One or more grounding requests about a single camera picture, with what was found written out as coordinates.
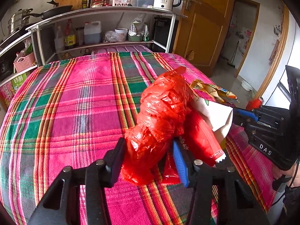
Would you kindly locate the clear plastic bottle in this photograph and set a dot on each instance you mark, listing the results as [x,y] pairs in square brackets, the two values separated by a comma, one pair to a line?
[59,41]

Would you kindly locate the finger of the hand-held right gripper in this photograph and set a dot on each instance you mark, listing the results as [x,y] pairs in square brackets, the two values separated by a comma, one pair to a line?
[246,113]
[242,124]

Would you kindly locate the orange snack wrapper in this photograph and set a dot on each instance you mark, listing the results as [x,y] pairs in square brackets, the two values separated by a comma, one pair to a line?
[211,90]

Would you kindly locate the white plastic jug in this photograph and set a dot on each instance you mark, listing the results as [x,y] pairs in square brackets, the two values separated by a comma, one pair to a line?
[92,34]

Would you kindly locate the steel steamer pot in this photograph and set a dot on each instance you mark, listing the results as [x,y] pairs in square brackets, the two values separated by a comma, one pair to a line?
[20,21]

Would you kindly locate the white frame shelf unit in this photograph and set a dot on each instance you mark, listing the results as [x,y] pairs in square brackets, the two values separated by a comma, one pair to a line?
[105,10]

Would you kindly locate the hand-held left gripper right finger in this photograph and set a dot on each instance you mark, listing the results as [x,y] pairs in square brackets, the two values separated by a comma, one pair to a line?
[181,168]

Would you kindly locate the black cooker appliance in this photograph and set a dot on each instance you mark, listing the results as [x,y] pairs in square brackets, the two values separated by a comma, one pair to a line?
[5,69]

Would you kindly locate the low side shelf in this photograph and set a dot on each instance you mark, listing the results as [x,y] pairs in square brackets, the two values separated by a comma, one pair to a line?
[14,48]

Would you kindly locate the red plastic bag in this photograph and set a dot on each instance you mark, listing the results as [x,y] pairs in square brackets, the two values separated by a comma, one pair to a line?
[161,112]

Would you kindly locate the wooden door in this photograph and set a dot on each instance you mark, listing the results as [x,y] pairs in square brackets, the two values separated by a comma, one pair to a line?
[211,28]

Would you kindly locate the black cabinet appliance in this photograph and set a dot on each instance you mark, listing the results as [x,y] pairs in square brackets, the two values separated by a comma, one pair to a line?
[164,35]

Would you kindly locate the dark glass jar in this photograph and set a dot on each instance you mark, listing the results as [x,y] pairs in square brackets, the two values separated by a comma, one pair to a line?
[80,37]

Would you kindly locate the small red plastic object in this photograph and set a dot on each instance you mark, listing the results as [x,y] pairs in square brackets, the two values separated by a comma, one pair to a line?
[255,104]

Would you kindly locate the red lidded jar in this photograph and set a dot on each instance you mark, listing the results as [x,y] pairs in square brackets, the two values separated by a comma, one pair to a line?
[98,2]
[106,2]

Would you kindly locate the green bowl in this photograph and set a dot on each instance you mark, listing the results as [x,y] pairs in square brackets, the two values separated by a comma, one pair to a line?
[135,38]

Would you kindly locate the plastic bag of food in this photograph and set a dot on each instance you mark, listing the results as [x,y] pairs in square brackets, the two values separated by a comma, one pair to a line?
[138,25]

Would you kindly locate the green printed cardboard box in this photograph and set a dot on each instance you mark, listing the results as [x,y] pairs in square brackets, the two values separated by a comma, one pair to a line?
[14,86]

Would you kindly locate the crumpled clear plastic bag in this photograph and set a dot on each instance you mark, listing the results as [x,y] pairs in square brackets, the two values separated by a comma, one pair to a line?
[109,37]

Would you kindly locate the red and white packet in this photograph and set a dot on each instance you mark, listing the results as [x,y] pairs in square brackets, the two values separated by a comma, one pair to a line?
[206,133]

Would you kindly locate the pink woven basket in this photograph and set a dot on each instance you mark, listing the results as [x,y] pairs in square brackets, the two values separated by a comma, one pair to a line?
[24,63]

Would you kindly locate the silver fridge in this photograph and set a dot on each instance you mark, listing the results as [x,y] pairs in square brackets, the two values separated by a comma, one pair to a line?
[294,46]

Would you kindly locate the white plastic tub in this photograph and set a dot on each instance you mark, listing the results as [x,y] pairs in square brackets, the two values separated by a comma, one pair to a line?
[121,35]

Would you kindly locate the red capped soy sauce bottle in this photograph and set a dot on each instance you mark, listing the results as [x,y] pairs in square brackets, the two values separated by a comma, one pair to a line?
[70,38]

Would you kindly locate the pink green plaid tablecloth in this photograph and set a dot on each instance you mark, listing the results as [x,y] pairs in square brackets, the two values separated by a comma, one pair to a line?
[70,110]

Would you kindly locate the black induction cooker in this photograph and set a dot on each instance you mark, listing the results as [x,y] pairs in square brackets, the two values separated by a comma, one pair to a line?
[14,37]

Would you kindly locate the pink utensil holder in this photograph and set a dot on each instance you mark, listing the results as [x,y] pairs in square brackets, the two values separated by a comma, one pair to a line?
[121,1]

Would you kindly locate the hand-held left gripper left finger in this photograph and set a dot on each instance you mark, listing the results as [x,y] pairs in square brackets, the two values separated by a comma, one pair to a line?
[114,161]

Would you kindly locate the wooden gourd ornament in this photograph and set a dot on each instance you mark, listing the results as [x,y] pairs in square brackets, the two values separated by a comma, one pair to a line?
[191,55]

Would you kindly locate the black wok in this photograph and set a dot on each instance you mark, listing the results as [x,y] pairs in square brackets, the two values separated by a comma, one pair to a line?
[56,11]

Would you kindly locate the white floor basin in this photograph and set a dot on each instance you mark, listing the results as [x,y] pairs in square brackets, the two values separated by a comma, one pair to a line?
[246,86]

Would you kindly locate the wooden door jamb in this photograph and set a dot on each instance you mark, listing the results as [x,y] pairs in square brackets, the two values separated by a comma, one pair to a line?
[279,51]

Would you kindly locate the green upright packet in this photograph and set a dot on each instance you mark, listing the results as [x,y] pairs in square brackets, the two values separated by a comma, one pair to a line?
[146,34]

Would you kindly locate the pink lidded storage box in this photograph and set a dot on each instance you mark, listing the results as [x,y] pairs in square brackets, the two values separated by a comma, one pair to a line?
[121,49]

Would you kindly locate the person's right hand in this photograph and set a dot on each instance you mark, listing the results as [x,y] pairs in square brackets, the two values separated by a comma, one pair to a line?
[295,175]

